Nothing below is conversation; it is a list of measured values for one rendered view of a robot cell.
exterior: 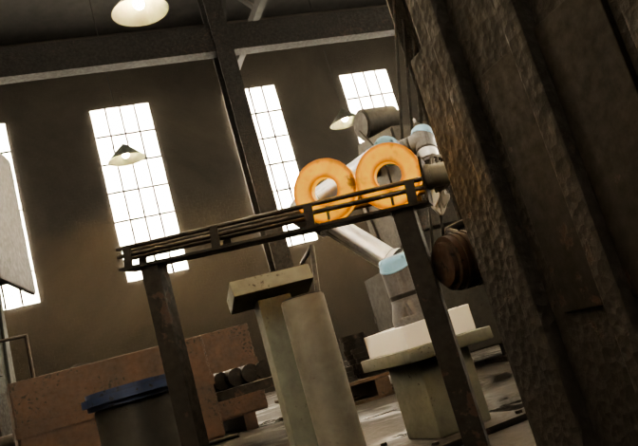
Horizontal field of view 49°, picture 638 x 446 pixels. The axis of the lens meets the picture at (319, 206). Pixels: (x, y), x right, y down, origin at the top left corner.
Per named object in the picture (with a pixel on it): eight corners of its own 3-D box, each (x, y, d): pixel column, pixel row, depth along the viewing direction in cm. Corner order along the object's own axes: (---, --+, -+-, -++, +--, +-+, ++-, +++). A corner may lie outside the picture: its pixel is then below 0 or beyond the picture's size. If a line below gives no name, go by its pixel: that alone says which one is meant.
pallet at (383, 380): (427, 374, 546) (410, 319, 555) (469, 370, 470) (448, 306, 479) (279, 420, 515) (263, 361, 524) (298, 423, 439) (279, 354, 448)
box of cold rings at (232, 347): (246, 423, 584) (224, 335, 599) (273, 422, 510) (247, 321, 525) (121, 463, 544) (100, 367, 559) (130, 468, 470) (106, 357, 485)
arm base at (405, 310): (386, 330, 237) (377, 302, 238) (423, 317, 243) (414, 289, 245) (407, 325, 223) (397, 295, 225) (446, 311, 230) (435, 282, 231)
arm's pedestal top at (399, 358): (363, 373, 238) (360, 362, 238) (440, 349, 252) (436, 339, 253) (411, 363, 210) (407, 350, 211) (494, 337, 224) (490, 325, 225)
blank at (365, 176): (413, 135, 163) (416, 138, 166) (349, 151, 167) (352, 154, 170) (426, 200, 160) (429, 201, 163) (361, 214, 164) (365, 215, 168)
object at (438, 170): (466, 178, 157) (460, 153, 158) (426, 188, 159) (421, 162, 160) (469, 183, 162) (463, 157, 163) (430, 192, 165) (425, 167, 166)
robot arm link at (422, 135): (413, 140, 256) (435, 131, 253) (419, 163, 250) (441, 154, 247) (404, 128, 250) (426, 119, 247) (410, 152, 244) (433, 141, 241)
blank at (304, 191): (348, 151, 167) (352, 154, 170) (288, 166, 171) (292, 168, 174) (361, 214, 164) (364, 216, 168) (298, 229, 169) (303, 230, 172)
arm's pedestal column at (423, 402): (369, 455, 234) (347, 378, 239) (464, 419, 252) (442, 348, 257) (434, 455, 199) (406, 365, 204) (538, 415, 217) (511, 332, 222)
